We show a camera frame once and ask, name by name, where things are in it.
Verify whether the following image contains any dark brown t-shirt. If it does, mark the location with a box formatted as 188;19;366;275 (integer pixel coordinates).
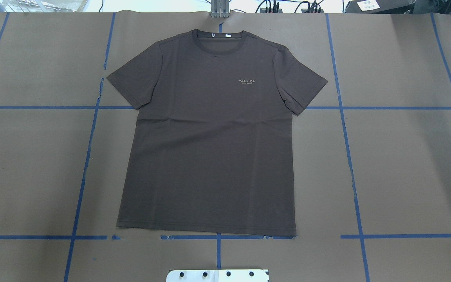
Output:
107;30;327;237

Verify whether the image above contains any grey usb hub left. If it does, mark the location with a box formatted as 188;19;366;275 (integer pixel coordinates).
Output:
255;0;282;14

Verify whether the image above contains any grey usb hub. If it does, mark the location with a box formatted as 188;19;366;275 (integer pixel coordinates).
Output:
296;0;324;14
255;0;282;14

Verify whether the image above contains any grey usb hub right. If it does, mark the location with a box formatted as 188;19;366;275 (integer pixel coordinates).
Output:
296;0;324;14

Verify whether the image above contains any dark box with label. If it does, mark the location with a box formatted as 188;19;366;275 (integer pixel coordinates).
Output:
344;0;416;14

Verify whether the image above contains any aluminium camera post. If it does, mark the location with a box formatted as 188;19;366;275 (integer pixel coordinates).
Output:
207;0;230;18

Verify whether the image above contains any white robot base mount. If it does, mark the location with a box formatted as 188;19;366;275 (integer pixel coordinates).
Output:
166;268;270;282

